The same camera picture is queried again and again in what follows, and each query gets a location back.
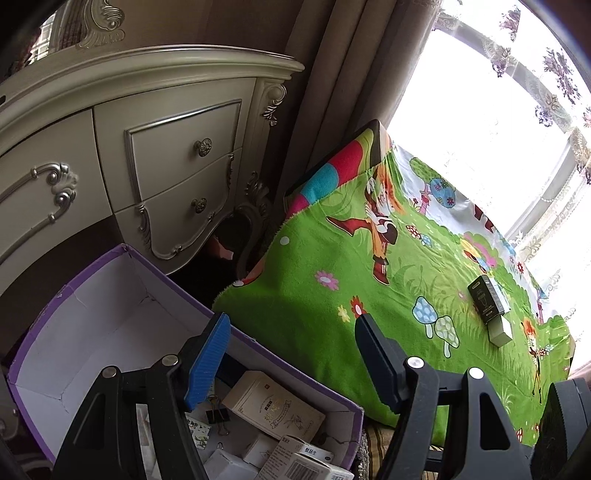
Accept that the small silver-white box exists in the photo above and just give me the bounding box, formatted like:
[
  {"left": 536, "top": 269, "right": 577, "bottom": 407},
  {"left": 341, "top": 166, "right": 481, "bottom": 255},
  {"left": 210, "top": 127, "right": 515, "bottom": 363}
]
[{"left": 242, "top": 434, "right": 280, "bottom": 469}]

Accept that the white blue and orange box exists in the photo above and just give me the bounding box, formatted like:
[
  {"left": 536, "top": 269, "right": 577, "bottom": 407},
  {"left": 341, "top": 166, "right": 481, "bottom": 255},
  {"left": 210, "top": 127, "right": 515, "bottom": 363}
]
[{"left": 284, "top": 451, "right": 356, "bottom": 480}]

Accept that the small green printed card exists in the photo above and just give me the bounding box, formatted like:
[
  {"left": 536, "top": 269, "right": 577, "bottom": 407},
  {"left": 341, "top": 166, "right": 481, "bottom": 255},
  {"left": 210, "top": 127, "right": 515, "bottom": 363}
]
[{"left": 185, "top": 414, "right": 212, "bottom": 448}]

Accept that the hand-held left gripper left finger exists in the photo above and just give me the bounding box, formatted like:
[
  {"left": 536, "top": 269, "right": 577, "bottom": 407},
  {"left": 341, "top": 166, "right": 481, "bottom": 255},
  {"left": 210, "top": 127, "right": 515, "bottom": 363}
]
[{"left": 53, "top": 313, "right": 232, "bottom": 480}]

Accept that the ornate mirror frame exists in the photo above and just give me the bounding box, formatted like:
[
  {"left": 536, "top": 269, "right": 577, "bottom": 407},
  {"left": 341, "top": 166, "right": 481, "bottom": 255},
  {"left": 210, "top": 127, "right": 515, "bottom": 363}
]
[{"left": 23, "top": 0, "right": 127, "bottom": 63}]

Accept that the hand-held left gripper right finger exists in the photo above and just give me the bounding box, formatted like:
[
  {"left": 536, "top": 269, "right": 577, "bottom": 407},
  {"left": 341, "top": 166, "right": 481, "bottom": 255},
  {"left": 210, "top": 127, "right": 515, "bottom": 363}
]
[{"left": 355, "top": 313, "right": 532, "bottom": 480}]

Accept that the cartoon printed blanket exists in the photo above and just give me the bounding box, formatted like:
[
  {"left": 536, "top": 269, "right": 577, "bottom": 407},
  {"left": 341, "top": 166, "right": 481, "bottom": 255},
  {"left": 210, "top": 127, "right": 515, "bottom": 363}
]
[{"left": 212, "top": 119, "right": 575, "bottom": 446}]

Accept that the white medicine box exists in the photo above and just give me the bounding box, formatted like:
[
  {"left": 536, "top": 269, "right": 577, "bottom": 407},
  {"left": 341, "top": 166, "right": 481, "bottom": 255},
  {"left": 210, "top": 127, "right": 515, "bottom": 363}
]
[{"left": 265, "top": 435, "right": 335, "bottom": 480}]

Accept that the large beige cardboard box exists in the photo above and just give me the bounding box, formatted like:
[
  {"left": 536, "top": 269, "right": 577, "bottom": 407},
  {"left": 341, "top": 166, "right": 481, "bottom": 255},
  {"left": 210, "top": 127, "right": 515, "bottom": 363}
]
[{"left": 222, "top": 370, "right": 326, "bottom": 441}]

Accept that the white lace curtain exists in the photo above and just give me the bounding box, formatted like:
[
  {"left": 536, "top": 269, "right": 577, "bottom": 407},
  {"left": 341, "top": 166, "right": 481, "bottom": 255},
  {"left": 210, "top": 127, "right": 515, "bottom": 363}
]
[{"left": 429, "top": 0, "right": 591, "bottom": 296}]

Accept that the black binder clip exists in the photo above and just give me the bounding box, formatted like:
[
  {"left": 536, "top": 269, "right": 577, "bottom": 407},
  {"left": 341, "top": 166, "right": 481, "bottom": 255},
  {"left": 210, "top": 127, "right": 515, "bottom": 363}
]
[{"left": 205, "top": 397, "right": 232, "bottom": 437}]

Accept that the striped cloth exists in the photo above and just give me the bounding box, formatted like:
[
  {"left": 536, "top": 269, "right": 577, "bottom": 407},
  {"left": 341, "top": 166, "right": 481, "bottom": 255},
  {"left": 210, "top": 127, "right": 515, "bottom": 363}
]
[{"left": 355, "top": 422, "right": 458, "bottom": 480}]

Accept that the beige curtain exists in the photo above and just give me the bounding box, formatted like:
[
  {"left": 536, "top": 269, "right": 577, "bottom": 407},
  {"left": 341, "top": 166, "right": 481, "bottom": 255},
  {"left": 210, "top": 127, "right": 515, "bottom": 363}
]
[{"left": 203, "top": 0, "right": 439, "bottom": 259}]

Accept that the plain white box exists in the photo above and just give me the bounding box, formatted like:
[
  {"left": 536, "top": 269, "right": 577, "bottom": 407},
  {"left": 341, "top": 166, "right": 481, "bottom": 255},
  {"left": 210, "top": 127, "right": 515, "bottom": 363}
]
[{"left": 488, "top": 316, "right": 514, "bottom": 348}]

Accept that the cream ornate dresser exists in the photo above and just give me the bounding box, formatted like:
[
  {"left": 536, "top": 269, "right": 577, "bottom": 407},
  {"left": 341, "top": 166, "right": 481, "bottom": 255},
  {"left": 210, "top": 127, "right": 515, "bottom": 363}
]
[{"left": 0, "top": 44, "right": 305, "bottom": 296}]

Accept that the black box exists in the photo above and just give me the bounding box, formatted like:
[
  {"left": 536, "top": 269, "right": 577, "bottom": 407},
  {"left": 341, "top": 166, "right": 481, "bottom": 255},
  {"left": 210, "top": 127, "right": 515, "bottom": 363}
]
[{"left": 467, "top": 275, "right": 505, "bottom": 326}]

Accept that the purple cardboard storage box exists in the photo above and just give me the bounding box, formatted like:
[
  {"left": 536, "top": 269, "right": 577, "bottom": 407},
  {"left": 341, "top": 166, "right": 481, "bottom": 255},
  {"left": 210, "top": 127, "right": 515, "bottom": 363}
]
[{"left": 7, "top": 244, "right": 365, "bottom": 480}]

